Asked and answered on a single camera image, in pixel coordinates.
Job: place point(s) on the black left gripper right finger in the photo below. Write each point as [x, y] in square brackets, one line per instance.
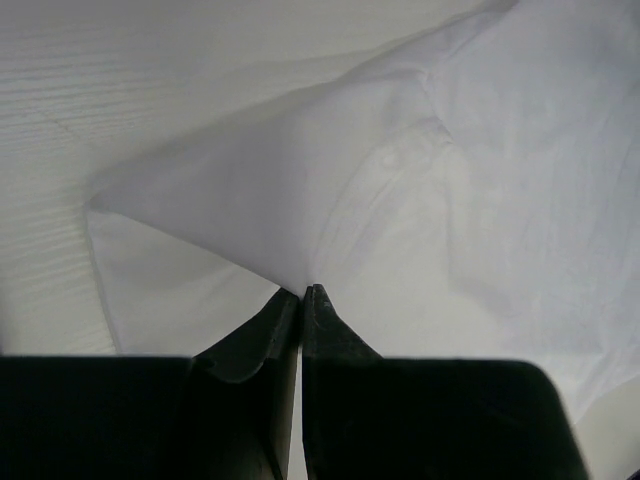
[365, 416]

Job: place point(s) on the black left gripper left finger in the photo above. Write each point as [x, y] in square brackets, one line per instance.
[225, 413]

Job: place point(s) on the white t-shirt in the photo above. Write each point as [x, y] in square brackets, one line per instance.
[472, 193]

